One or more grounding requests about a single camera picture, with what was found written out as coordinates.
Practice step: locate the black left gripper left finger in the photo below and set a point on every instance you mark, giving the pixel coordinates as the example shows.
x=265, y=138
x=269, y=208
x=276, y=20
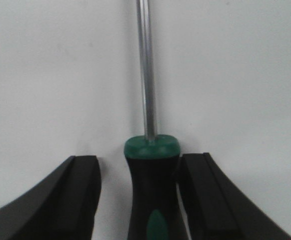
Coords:
x=60, y=207

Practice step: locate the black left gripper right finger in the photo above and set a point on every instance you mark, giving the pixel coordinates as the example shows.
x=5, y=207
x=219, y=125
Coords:
x=216, y=209

